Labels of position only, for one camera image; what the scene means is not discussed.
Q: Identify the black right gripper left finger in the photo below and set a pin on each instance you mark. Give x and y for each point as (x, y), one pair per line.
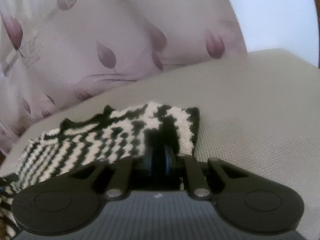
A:
(68, 202)

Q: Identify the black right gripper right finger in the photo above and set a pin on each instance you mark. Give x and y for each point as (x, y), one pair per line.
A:
(243, 199)

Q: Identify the black white striped knit sweater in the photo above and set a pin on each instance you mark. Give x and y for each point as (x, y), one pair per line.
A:
(110, 135)

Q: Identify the beige mattress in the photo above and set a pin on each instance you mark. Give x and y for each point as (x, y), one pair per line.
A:
(259, 112)

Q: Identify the pink floral curtain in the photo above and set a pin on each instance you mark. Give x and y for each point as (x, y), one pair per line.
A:
(58, 53)

